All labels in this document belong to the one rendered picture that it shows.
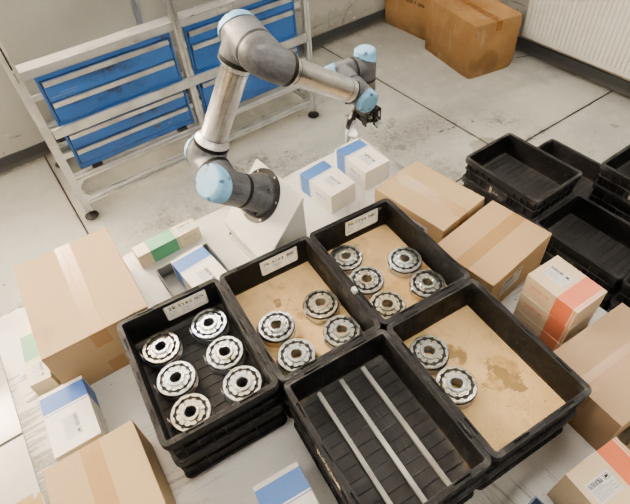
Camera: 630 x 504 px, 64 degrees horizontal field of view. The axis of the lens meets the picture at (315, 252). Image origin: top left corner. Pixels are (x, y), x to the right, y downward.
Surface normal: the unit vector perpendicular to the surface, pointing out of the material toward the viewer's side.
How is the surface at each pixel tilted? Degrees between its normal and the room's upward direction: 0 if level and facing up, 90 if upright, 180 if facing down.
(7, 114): 90
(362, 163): 0
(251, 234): 47
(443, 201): 0
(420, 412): 0
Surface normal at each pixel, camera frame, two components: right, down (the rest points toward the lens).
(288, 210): -0.63, -0.10
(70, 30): 0.58, 0.58
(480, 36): 0.39, 0.66
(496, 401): -0.07, -0.67
